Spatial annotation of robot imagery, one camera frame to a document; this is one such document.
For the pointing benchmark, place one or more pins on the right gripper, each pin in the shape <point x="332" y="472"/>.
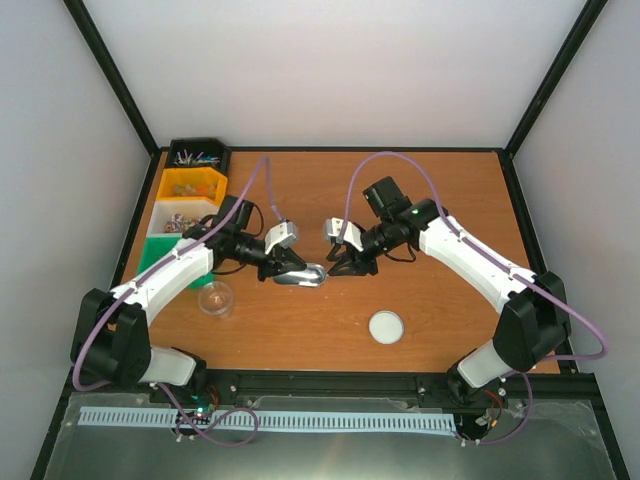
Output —
<point x="359" y="264"/>

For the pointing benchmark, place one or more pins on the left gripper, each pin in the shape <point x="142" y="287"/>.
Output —
<point x="283" y="260"/>

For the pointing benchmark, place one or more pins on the silver metal scoop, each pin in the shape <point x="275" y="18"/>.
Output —
<point x="313" y="276"/>

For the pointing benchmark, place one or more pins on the clear plastic cup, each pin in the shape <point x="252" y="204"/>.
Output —
<point x="216" y="299"/>

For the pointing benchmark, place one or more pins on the yellow plastic bin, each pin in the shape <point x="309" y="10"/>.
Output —
<point x="203" y="183"/>

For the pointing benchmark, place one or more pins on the white translucent plastic bin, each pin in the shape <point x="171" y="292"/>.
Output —
<point x="170" y="217"/>

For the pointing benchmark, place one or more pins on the green plastic bin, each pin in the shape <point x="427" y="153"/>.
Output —
<point x="156" y="248"/>

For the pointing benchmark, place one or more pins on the black plastic bin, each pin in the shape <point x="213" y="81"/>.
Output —
<point x="199" y="152"/>

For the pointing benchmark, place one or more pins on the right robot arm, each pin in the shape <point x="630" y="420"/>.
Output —
<point x="531" y="322"/>

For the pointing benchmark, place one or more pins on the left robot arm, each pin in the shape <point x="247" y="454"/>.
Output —
<point x="112" y="341"/>

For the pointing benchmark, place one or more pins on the white round lid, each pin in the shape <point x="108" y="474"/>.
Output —
<point x="386" y="327"/>

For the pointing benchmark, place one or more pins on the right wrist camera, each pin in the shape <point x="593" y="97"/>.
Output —
<point x="338" y="230"/>

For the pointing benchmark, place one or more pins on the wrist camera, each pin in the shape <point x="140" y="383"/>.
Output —
<point x="283" y="234"/>
<point x="338" y="230"/>

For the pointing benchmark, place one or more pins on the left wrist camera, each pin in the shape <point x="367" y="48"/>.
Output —
<point x="283" y="234"/>

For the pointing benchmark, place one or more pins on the light blue cable duct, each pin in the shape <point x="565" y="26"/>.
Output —
<point x="274" y="421"/>

